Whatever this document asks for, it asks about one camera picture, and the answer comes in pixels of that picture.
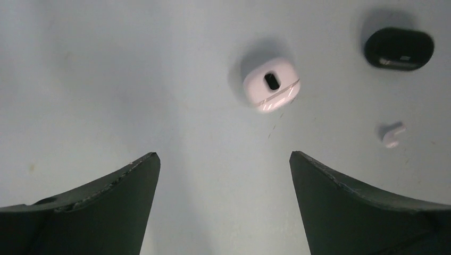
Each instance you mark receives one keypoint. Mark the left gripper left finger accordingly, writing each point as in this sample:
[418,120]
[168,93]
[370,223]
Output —
[106,216]

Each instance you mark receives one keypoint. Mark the black earbud charging case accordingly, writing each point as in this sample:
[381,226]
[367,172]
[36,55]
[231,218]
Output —
[399,49]

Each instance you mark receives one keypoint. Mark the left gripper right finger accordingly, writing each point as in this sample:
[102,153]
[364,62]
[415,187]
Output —
[342,215]

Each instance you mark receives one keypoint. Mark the white earbud near centre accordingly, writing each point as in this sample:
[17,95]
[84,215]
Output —
[389,137]

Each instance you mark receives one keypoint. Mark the white earbud charging case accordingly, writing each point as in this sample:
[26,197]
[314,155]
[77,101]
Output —
[272,85]

